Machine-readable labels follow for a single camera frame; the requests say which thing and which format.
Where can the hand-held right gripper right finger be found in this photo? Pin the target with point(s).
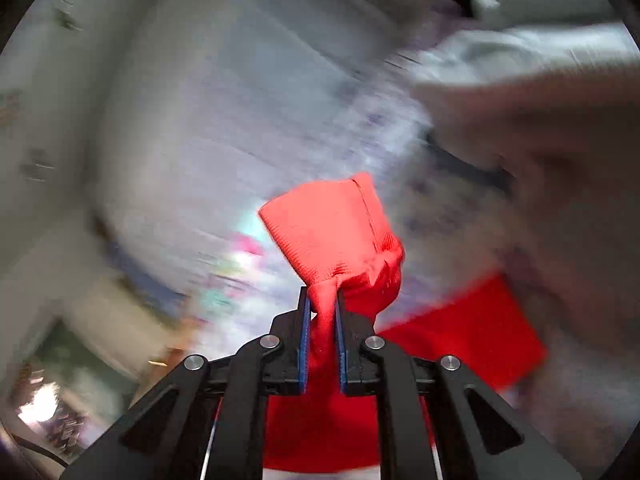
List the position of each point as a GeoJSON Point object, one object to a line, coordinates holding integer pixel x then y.
{"type": "Point", "coordinates": [342, 360]}

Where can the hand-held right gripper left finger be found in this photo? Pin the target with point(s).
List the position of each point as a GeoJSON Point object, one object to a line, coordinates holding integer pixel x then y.
{"type": "Point", "coordinates": [303, 355]}

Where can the red pants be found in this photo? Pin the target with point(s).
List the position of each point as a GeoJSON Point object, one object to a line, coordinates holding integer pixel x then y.
{"type": "Point", "coordinates": [330, 230]}

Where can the light patterned bed sheet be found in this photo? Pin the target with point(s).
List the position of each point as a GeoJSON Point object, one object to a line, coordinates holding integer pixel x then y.
{"type": "Point", "coordinates": [240, 110]}

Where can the white pillow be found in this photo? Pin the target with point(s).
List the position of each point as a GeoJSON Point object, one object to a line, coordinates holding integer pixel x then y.
{"type": "Point", "coordinates": [540, 15]}

